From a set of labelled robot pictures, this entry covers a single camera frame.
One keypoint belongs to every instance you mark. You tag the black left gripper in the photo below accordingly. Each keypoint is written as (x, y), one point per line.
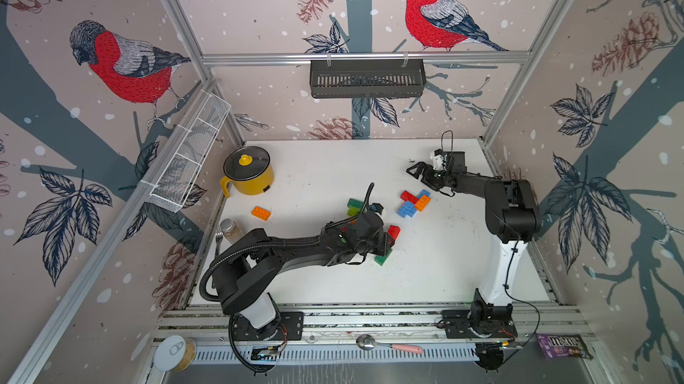
(385, 243)

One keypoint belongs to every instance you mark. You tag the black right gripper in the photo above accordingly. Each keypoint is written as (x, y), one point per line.
(423, 167)

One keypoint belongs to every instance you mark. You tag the red lego brick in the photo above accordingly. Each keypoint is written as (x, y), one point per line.
(394, 231)
(408, 197)

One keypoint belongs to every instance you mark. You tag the lime green lego brick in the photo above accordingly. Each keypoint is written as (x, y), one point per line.
(351, 211)

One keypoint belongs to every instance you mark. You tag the orange lego brick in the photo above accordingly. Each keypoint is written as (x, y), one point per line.
(261, 213)
(422, 202)

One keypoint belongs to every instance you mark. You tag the dark green lego brick top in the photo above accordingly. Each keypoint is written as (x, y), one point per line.
(353, 203)

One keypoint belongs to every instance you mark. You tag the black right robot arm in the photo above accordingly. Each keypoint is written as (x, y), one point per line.
(512, 217)

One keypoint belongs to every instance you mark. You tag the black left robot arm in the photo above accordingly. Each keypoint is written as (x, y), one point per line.
(237, 279)

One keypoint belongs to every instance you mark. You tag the small glass spice jar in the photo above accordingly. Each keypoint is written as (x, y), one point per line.
(230, 230)

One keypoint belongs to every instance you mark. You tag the yellow pot with black lid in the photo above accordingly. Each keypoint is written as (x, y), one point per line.
(249, 170)

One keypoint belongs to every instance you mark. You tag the purple candy packet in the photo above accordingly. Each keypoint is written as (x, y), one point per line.
(563, 346)

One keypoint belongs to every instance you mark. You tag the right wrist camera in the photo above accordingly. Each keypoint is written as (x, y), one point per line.
(438, 160)

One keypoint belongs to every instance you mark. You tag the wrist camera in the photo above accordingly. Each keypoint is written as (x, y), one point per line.
(438, 160)
(376, 208)

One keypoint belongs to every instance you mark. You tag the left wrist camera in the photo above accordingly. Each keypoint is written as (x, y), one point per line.
(376, 208)

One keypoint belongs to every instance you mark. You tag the spoon with pink handle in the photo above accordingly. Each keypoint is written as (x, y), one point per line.
(367, 342)

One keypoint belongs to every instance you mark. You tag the black hanging wire basket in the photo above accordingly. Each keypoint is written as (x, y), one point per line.
(386, 78)

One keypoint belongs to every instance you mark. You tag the fork with green handle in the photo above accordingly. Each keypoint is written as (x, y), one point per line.
(219, 237)

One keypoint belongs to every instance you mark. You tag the white wire mesh shelf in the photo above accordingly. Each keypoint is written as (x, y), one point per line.
(171, 190)

